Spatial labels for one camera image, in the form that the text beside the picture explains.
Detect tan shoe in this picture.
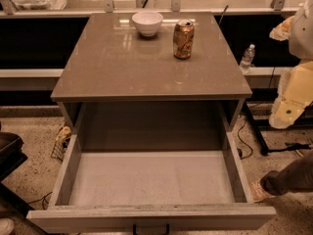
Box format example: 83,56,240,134
249,181,273,203

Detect white shoe tip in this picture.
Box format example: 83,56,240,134
0,218,14,235

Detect grey top drawer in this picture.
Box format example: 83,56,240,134
26,102,277,235

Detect black floor cable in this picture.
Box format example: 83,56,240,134
236,117,254,161
26,191,53,211

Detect person's leg brown trousers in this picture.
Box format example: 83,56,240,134
260,152,313,196

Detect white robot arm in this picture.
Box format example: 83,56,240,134
269,0,313,129

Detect wire basket with items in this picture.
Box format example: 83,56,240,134
51,126,71,162

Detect black table leg right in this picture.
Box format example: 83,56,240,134
242,102,313,157

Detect black floor cable right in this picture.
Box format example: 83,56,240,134
236,117,254,161

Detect gold soda can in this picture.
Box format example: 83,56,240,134
173,20,195,60

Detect black floor cable left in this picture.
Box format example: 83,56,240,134
26,191,53,211

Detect clear plastic water bottle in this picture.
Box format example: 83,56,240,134
240,44,255,73

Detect white ceramic bowl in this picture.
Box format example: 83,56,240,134
132,11,163,36

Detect black chair base left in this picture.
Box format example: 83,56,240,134
0,132,33,217

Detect grey drawer cabinet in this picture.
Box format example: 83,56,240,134
51,12,251,124

